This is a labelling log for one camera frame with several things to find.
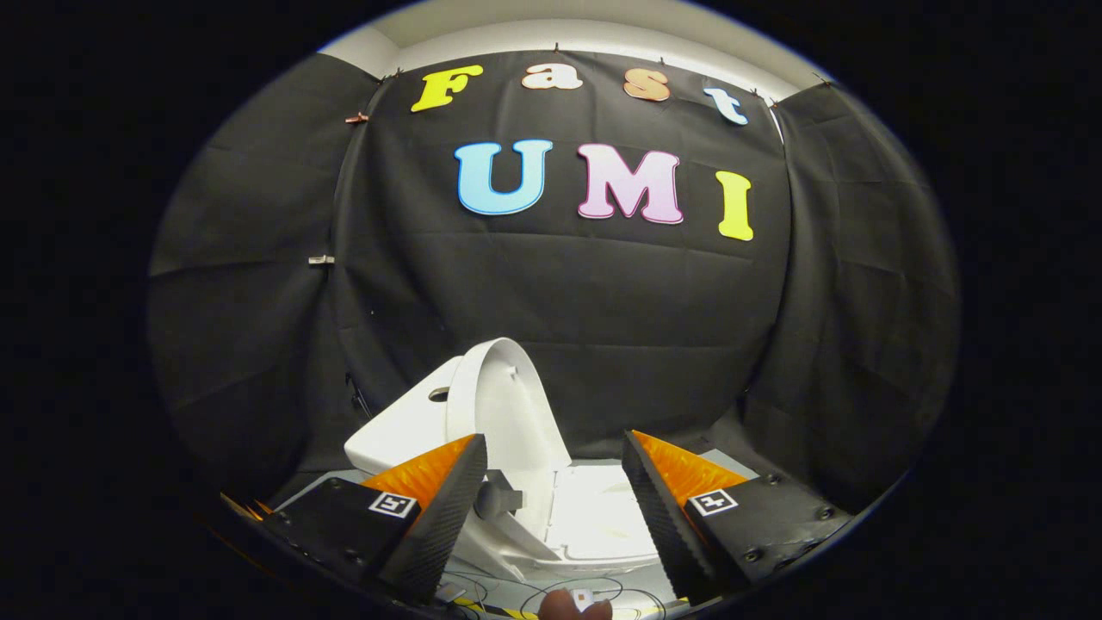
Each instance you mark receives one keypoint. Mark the white toilet seat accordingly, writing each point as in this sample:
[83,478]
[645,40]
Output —
[603,555]

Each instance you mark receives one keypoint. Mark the silver metal clip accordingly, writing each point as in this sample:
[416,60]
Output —
[321,259]

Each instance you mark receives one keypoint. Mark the white toilet lid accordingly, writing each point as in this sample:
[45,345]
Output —
[508,413]

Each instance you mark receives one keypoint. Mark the yellow black floor tape strip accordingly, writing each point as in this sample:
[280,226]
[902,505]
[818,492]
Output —
[495,610]

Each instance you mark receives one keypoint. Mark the black backdrop cloth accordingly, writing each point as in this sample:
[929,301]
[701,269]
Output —
[560,293]

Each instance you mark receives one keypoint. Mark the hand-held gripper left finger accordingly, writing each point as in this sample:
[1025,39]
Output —
[448,517]

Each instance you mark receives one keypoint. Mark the white ceramic toilet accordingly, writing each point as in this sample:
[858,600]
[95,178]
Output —
[405,430]

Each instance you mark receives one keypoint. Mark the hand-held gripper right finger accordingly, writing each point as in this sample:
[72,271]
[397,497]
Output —
[663,521]

